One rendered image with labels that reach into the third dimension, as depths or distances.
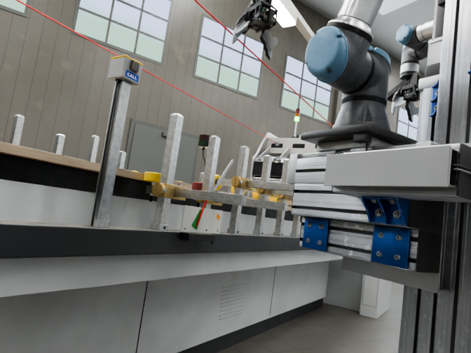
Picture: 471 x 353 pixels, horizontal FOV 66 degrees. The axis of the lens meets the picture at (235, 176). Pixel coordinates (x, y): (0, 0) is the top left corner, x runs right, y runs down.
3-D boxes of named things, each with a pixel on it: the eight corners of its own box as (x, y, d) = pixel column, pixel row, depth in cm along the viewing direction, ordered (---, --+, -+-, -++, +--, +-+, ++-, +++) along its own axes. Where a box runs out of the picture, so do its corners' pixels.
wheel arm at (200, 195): (245, 207, 119) (247, 194, 119) (240, 206, 116) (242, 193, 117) (151, 195, 142) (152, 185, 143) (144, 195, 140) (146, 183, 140)
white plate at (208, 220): (220, 233, 157) (223, 210, 158) (181, 231, 136) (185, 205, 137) (219, 233, 158) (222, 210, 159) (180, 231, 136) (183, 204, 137)
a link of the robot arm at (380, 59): (396, 106, 97) (400, 57, 98) (370, 90, 89) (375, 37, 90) (355, 111, 106) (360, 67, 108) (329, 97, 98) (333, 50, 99)
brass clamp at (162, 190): (186, 200, 137) (188, 188, 137) (161, 197, 125) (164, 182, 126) (174, 199, 140) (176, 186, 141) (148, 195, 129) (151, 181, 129)
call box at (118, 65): (139, 87, 114) (143, 64, 114) (121, 78, 108) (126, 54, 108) (124, 89, 117) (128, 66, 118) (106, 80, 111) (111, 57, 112)
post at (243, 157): (236, 246, 171) (249, 147, 176) (232, 246, 168) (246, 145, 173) (230, 244, 173) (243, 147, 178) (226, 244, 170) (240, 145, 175)
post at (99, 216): (108, 227, 109) (134, 84, 113) (95, 227, 104) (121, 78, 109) (99, 225, 111) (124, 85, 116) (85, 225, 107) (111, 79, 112)
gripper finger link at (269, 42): (278, 55, 117) (268, 27, 115) (267, 61, 122) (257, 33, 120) (284, 53, 119) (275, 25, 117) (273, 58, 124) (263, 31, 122)
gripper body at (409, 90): (412, 96, 156) (415, 69, 157) (394, 100, 163) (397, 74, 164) (422, 101, 160) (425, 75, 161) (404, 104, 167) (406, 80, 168)
